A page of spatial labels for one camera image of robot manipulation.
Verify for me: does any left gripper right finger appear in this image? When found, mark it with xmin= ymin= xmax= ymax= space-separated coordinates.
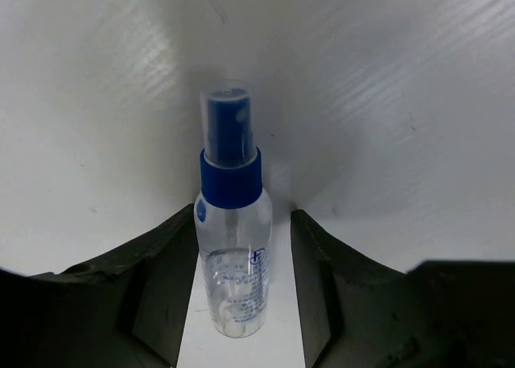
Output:
xmin=290 ymin=209 xmax=514 ymax=367

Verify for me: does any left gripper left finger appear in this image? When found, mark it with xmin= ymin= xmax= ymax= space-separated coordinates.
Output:
xmin=1 ymin=205 xmax=198 ymax=367

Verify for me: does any small blue cap bottle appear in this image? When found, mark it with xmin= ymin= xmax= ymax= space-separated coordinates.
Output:
xmin=194 ymin=80 xmax=273 ymax=338

